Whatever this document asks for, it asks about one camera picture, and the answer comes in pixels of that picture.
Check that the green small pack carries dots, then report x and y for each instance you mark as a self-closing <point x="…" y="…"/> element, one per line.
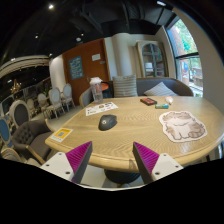
<point x="161" y="106"/>

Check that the white dining chair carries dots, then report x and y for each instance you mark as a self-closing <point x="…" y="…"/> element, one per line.
<point x="55" y="98"/>
<point x="67" y="95"/>

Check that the black red small box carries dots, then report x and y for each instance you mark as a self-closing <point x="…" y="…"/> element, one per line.
<point x="148" y="101"/>

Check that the striped grey cushion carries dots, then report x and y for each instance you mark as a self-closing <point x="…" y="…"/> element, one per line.
<point x="125" y="86"/>

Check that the dark grey tufted armchair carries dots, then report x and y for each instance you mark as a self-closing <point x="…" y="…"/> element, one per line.
<point x="29" y="140"/>

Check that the white dining chair far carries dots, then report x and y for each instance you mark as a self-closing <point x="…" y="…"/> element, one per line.
<point x="67" y="95"/>

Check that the white oval back chair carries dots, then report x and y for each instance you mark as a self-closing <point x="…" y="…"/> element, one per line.
<point x="19" y="112"/>

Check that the white printed menu sheet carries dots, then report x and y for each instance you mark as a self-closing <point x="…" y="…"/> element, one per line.
<point x="100" y="108"/>

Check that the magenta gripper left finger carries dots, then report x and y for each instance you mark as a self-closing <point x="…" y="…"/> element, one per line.
<point x="72" y="165"/>

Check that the clear plastic water bottle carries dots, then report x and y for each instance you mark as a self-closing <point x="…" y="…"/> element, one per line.
<point x="96" y="89"/>

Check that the cat shaped mouse pad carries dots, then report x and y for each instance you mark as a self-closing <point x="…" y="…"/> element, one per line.
<point x="182" y="126"/>

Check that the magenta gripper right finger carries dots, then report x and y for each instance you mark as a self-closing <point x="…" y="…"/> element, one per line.
<point x="153" y="166"/>

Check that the blue cushioned chair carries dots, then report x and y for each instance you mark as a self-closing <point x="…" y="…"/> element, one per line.
<point x="5" y="133"/>

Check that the light grey striped pillow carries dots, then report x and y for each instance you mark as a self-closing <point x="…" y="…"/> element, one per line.
<point x="160" y="90"/>

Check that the yellow QR code sticker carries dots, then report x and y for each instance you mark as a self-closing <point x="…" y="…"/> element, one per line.
<point x="61" y="134"/>

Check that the blue framed wall poster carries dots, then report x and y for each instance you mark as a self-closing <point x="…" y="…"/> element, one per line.
<point x="76" y="69"/>

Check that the small pink white object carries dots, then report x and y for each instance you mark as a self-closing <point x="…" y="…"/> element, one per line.
<point x="169" y="100"/>

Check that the dark grey computer mouse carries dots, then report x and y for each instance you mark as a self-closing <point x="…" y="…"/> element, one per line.
<point x="107" y="122"/>

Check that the wooden arched cabinet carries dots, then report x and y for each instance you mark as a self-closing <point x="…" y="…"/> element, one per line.
<point x="152" y="59"/>

